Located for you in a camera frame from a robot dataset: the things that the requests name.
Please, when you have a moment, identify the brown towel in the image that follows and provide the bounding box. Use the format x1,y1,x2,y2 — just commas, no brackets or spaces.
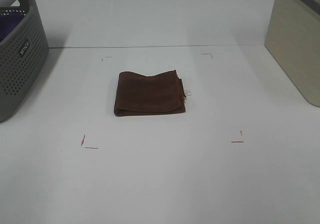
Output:
113,70,186,117

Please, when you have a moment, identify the grey perforated plastic basket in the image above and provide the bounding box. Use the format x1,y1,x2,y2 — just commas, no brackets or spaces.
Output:
0,0,49,121

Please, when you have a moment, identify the beige storage box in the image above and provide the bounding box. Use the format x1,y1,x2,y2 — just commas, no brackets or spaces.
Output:
264,0,320,106

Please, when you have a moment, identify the purple towel in basket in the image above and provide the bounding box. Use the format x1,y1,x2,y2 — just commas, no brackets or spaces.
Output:
0,13,24,41

